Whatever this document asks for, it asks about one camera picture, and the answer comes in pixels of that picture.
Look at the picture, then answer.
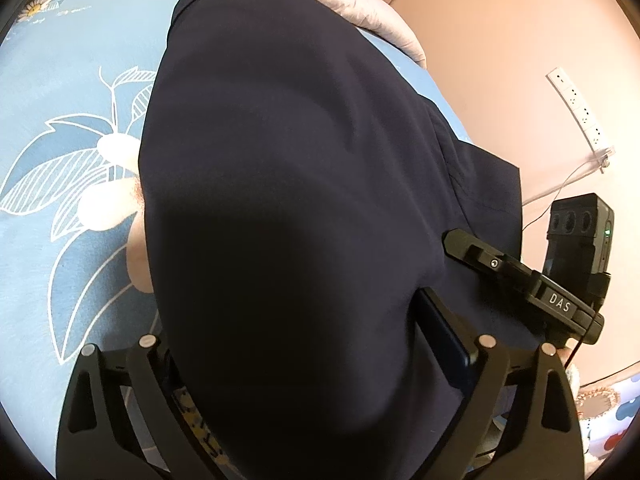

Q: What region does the white printed cloth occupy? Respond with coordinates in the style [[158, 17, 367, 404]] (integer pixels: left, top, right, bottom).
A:
[[565, 362, 636, 466]]

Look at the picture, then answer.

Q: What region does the blue floral bed sheet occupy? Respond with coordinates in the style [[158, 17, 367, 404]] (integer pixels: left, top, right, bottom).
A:
[[0, 0, 473, 478]]

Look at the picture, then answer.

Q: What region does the white cable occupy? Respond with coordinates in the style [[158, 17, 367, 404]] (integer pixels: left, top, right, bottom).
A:
[[522, 152, 613, 208]]

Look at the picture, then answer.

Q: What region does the navy collared jacket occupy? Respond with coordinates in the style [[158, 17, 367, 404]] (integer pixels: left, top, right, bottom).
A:
[[137, 0, 568, 480]]

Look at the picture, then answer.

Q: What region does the white power strip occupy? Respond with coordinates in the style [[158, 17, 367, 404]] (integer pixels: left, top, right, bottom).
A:
[[546, 66, 615, 153]]

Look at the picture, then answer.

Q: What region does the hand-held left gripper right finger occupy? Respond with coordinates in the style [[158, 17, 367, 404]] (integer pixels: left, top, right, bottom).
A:
[[417, 287, 586, 480]]

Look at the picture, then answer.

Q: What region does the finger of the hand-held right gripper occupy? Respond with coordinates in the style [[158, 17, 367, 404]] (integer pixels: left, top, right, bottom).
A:
[[442, 229, 543, 306]]

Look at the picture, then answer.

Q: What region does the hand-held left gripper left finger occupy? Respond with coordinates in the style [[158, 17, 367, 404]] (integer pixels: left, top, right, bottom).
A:
[[55, 335, 221, 480]]

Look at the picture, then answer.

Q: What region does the pink quilt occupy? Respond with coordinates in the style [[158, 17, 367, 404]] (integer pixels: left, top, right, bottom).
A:
[[107, 0, 428, 68]]

